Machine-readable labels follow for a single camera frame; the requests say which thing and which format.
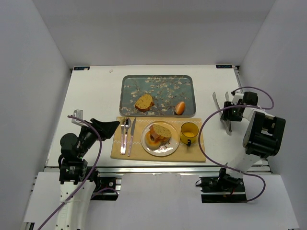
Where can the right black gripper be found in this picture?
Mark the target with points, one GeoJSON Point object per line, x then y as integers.
{"type": "Point", "coordinates": [226, 111]}

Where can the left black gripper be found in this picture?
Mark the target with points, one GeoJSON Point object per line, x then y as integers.
{"type": "Point", "coordinates": [95, 128]}

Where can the metal serving tongs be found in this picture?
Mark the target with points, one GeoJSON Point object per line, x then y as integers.
{"type": "Point", "coordinates": [226, 124]}

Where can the orange glazed bagel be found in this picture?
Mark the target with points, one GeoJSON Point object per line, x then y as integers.
{"type": "Point", "coordinates": [151, 142]}

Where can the bread slice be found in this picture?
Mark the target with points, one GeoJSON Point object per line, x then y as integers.
{"type": "Point", "coordinates": [160, 133]}
{"type": "Point", "coordinates": [144, 103]}

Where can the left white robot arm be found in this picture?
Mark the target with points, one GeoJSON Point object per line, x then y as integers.
{"type": "Point", "coordinates": [77, 180]}

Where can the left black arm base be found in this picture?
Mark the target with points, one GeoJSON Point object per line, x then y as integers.
{"type": "Point", "coordinates": [107, 188]}

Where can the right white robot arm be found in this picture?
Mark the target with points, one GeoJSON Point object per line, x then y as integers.
{"type": "Point", "coordinates": [262, 138]}

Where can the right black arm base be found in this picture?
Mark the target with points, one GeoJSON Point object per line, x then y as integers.
{"type": "Point", "coordinates": [216, 191]}

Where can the yellow mug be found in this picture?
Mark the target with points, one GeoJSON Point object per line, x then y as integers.
{"type": "Point", "coordinates": [188, 133]}

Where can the right blue corner label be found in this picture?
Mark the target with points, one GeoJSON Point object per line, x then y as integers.
{"type": "Point", "coordinates": [221, 66]}

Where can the blue corner label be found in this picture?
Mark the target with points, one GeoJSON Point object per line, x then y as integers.
{"type": "Point", "coordinates": [221, 66]}
{"type": "Point", "coordinates": [82, 68]}

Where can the yellow cloth placemat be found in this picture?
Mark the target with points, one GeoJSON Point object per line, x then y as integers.
{"type": "Point", "coordinates": [182, 154]}

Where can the small orange bun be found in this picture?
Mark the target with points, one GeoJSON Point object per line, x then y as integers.
{"type": "Point", "coordinates": [180, 108]}

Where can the cream plate with branch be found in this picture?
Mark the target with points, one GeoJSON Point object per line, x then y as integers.
{"type": "Point", "coordinates": [166, 148]}

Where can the left blue corner label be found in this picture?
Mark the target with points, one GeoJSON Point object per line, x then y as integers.
{"type": "Point", "coordinates": [82, 68]}

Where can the floral blue serving tray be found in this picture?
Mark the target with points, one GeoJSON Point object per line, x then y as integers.
{"type": "Point", "coordinates": [166, 90]}

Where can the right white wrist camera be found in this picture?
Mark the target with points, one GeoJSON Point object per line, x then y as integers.
{"type": "Point", "coordinates": [237, 98]}

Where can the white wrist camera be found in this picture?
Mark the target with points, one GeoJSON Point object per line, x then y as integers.
{"type": "Point", "coordinates": [78, 113]}
{"type": "Point", "coordinates": [237, 98]}

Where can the silver fork pink handle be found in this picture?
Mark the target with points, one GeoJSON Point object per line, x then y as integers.
{"type": "Point", "coordinates": [122, 125]}

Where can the silver spoon pink handle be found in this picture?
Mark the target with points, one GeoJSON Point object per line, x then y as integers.
{"type": "Point", "coordinates": [127, 127]}

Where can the silver knife pink handle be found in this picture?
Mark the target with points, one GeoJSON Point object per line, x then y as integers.
{"type": "Point", "coordinates": [131, 136]}

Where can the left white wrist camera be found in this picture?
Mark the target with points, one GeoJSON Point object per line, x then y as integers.
{"type": "Point", "coordinates": [78, 113]}

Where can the aluminium front rail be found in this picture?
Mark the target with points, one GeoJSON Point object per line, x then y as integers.
{"type": "Point", "coordinates": [168, 169]}

